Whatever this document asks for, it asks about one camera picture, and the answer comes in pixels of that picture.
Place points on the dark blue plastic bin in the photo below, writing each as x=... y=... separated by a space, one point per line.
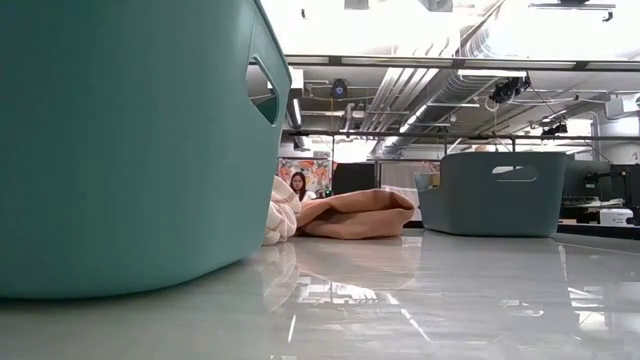
x=490 y=205

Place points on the teal plastic bin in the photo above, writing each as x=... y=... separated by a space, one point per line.
x=125 y=150

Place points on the person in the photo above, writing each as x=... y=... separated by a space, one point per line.
x=299 y=184

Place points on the black monitor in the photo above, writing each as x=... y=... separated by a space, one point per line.
x=355 y=177

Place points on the orange plaid cloth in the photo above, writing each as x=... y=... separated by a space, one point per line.
x=355 y=215

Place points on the white striped cloth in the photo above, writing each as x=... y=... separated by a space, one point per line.
x=281 y=215

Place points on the round black ceiling device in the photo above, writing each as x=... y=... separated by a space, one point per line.
x=339 y=89

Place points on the white glossy table mat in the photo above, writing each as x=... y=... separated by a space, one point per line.
x=400 y=300

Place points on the black metal railing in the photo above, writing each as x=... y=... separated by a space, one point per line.
x=475 y=136

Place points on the black lab workstation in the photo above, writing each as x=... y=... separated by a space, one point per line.
x=600 y=182

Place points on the white device box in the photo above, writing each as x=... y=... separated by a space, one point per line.
x=616 y=217

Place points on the floral wall poster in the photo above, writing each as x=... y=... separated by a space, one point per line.
x=317 y=172

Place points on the black ceiling camera rig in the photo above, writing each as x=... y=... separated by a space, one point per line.
x=507 y=90

